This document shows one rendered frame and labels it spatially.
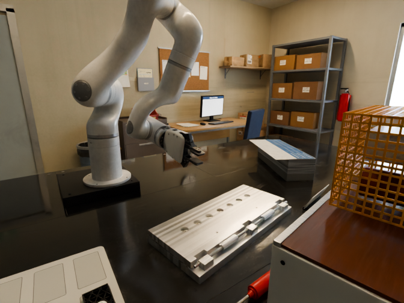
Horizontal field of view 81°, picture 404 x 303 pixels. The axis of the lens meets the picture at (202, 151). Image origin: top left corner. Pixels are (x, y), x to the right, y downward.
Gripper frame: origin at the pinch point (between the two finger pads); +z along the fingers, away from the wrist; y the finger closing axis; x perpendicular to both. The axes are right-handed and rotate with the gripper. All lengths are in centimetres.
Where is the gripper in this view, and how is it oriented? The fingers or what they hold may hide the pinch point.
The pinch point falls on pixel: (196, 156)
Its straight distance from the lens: 77.9
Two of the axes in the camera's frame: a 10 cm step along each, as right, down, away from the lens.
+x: -7.1, 1.9, -6.8
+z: 6.9, 4.0, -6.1
